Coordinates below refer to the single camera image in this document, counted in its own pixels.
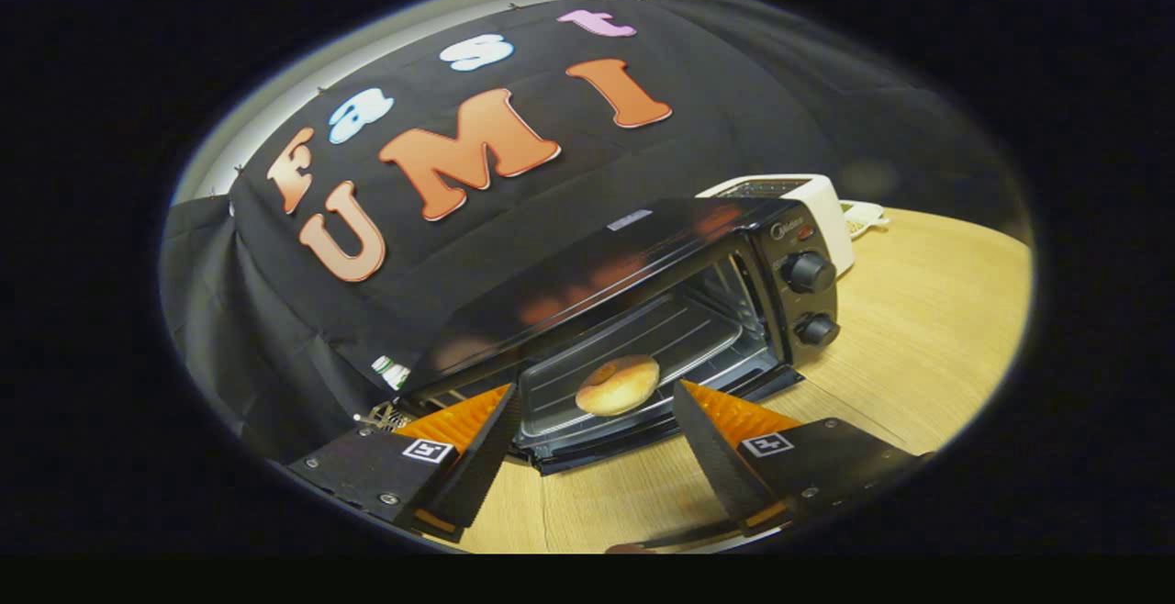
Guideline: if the white power strip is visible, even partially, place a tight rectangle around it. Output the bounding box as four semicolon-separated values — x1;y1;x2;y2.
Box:
840;201;891;240

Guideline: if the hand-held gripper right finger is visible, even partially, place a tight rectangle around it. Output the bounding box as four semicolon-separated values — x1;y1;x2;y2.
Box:
673;379;937;536

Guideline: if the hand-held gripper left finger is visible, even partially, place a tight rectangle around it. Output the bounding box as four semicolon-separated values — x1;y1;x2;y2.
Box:
286;384;522;542

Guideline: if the black toaster oven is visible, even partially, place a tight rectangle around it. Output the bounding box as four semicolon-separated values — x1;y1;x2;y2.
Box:
404;198;919;552

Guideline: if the metal oven tray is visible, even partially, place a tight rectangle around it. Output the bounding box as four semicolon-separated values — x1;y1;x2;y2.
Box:
519;296;744;440

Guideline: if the metal mesh utensil holder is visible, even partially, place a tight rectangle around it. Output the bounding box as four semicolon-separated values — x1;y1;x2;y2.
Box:
353;400;414;432

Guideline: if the white green-label drink bottle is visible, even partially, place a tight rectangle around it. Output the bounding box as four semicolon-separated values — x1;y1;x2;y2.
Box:
371;355;411;392

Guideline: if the white bread toaster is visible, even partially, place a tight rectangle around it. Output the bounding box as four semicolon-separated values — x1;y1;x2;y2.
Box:
696;173;856;276

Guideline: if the brown glazed donut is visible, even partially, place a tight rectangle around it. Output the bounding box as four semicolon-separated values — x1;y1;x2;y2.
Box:
576;354;661;418

